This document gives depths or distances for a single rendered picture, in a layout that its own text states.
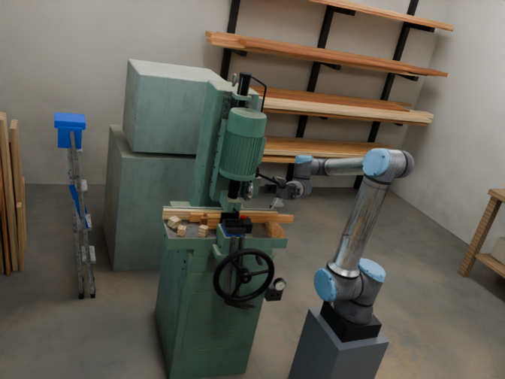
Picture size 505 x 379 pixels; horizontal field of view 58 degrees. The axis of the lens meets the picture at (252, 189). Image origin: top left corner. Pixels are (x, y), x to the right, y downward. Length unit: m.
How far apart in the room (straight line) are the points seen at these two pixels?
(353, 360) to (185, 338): 0.84
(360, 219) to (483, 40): 3.74
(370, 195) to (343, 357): 0.82
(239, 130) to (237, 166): 0.17
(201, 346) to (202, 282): 0.41
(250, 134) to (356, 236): 0.64
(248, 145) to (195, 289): 0.76
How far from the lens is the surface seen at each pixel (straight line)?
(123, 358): 2.78
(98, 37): 4.25
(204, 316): 2.40
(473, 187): 5.28
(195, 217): 2.23
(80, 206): 2.80
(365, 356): 2.41
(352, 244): 2.01
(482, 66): 5.37
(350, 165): 2.22
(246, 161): 2.08
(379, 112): 4.99
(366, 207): 1.94
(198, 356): 2.58
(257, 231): 2.26
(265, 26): 4.62
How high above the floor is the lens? 1.97
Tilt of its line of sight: 23 degrees down
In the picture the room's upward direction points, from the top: 12 degrees clockwise
